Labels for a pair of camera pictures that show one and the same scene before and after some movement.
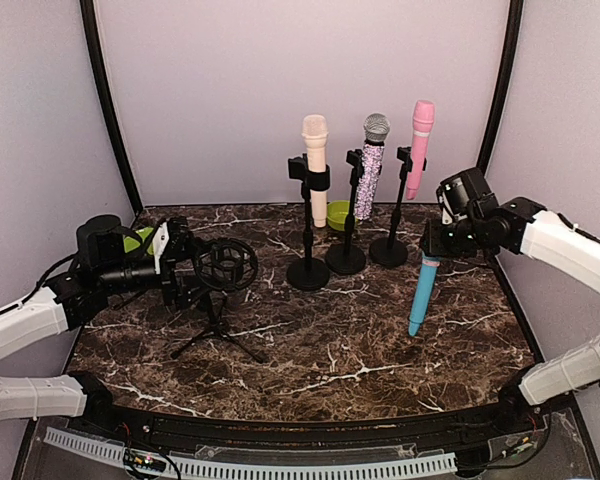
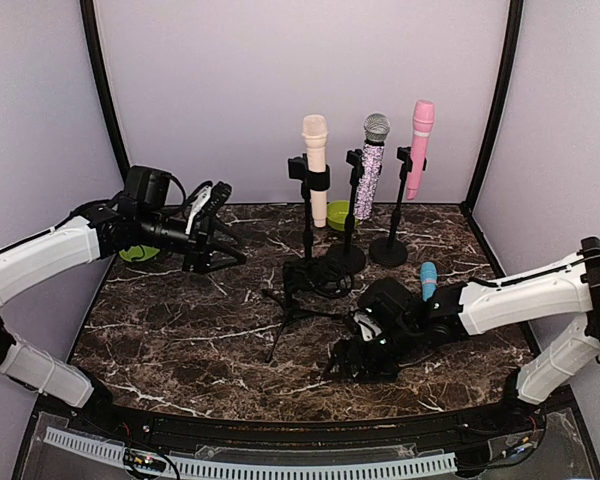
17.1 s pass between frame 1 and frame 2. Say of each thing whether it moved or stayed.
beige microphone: stayed
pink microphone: stayed
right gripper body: moved
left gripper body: moved
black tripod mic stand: moved
